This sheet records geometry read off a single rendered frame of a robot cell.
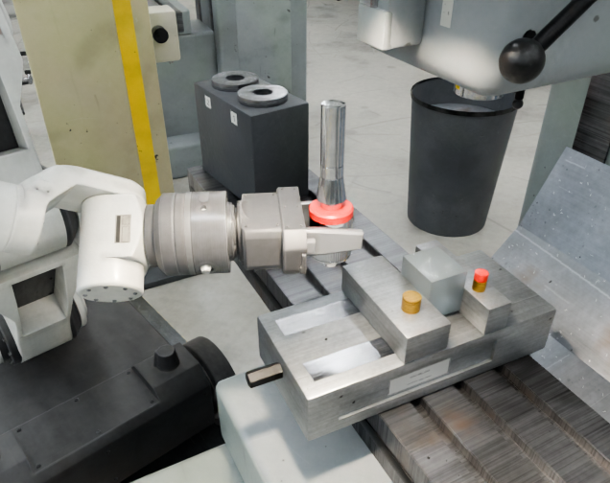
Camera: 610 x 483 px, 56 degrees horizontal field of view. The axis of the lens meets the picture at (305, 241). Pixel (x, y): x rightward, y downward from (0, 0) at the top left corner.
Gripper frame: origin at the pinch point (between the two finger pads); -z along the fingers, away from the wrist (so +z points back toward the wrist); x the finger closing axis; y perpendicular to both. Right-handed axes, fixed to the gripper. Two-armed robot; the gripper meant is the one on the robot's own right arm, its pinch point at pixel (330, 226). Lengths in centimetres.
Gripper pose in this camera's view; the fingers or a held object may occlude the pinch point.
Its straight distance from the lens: 62.4
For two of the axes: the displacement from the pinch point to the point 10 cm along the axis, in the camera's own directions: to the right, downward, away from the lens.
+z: -9.9, 0.5, -0.9
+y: -0.1, 8.4, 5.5
